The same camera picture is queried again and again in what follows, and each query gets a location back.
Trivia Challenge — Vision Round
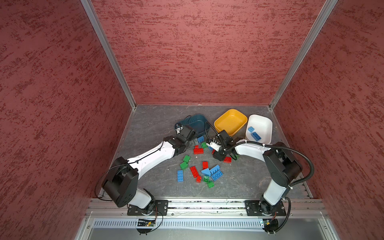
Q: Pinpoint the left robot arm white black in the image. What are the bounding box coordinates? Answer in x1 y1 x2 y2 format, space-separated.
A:
101 126 197 215

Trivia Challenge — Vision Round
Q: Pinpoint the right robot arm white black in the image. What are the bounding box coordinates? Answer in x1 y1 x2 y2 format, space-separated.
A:
207 131 303 215

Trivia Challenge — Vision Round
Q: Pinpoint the green lego upper pair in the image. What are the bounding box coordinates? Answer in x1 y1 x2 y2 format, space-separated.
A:
183 155 191 164

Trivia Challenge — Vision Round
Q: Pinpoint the green lego pair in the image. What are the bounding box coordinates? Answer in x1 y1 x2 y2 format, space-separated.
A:
183 155 191 164
180 162 189 170

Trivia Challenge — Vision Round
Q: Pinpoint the green lego lower pair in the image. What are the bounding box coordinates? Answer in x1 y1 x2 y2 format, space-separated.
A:
180 162 189 170

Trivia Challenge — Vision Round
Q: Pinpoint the yellow plastic bin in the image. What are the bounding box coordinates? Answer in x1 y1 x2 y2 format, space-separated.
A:
214 109 248 137

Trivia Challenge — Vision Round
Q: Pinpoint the dark teal plastic bin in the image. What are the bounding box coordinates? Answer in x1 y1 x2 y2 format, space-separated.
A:
175 114 210 138

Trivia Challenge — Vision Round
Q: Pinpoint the red square lego centre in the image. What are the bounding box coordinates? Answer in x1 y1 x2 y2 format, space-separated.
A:
203 162 209 170

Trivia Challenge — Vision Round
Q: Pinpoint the red long lego centre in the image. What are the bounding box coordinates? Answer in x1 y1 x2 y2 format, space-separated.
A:
190 166 199 178

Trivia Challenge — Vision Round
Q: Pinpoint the blue lego left long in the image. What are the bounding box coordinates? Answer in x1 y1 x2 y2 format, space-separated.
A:
177 170 184 182

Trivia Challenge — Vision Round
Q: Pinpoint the light blue sloped lego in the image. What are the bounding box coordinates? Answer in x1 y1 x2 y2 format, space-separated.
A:
201 168 211 177

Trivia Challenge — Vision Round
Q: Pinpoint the white plastic bin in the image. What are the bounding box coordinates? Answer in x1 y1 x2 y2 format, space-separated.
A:
245 115 273 145

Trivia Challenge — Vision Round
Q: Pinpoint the green hollow lego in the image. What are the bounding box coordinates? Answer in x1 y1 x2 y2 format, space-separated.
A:
203 176 210 183

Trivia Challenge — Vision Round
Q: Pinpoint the green lego bottom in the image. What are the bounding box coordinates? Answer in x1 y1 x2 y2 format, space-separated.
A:
207 181 215 188

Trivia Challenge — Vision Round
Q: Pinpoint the left circuit board connector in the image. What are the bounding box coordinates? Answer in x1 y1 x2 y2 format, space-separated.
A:
137 219 157 228

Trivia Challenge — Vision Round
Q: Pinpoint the circuit board connector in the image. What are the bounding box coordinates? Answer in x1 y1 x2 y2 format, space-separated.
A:
137 219 157 228
263 219 279 233

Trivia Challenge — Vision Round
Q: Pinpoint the right circuit board connector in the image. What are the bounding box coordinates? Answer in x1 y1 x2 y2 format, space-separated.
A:
263 219 279 233

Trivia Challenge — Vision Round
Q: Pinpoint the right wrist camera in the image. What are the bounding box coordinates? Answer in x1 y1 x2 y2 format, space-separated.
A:
207 139 221 151

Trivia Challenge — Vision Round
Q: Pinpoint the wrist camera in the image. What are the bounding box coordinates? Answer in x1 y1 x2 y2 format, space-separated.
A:
207 139 221 151
175 126 184 134

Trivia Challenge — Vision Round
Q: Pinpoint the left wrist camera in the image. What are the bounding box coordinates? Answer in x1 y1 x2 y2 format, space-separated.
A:
175 126 184 134

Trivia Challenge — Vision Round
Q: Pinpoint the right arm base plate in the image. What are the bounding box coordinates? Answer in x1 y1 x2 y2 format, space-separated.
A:
245 200 287 217

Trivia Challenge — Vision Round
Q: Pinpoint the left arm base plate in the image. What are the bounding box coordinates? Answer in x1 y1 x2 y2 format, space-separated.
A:
127 200 169 217

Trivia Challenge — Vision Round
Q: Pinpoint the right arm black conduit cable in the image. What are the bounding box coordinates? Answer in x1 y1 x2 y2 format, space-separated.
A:
204 121 315 187

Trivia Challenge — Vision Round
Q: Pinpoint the aluminium front rail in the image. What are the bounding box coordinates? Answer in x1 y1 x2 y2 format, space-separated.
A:
85 198 330 219

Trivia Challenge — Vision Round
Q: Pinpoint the left corner aluminium post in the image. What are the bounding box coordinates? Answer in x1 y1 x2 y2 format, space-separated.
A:
81 0 137 111

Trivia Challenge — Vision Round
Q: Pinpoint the corner aluminium post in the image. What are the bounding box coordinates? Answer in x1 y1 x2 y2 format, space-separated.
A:
81 0 137 111
269 0 338 111

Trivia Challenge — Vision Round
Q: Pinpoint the right corner aluminium post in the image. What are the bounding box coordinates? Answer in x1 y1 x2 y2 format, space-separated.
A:
269 0 338 111

